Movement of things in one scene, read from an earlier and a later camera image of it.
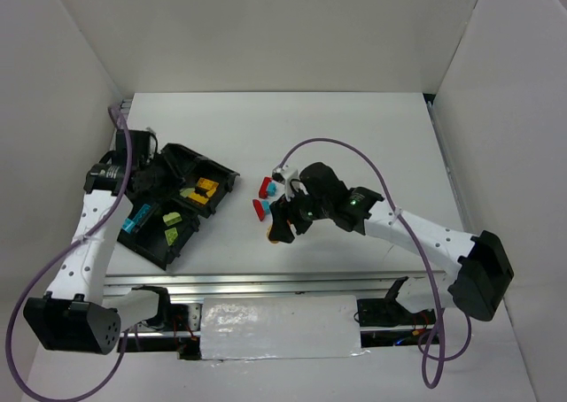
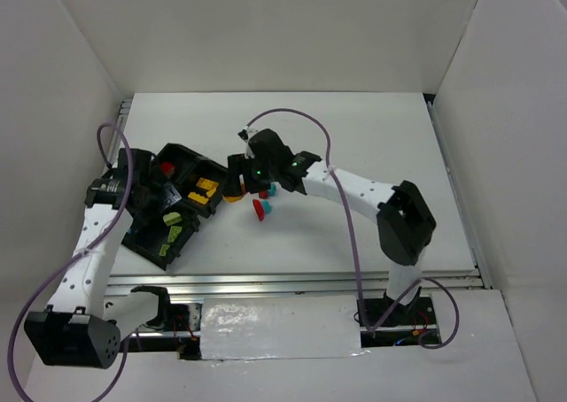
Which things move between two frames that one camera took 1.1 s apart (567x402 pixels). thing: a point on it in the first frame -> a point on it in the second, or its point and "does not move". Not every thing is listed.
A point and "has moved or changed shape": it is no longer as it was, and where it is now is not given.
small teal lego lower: (267, 205) does not move
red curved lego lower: (259, 209) does not move
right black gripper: (286, 213) -> (236, 168)
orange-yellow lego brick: (198, 197) does not move
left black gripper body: (144, 179) -> (144, 194)
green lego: (171, 235) has moved or changed shape
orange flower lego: (274, 242) -> (242, 194)
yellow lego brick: (206, 183) does not move
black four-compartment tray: (158, 224) does not move
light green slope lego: (172, 218) does not move
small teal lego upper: (271, 189) does not move
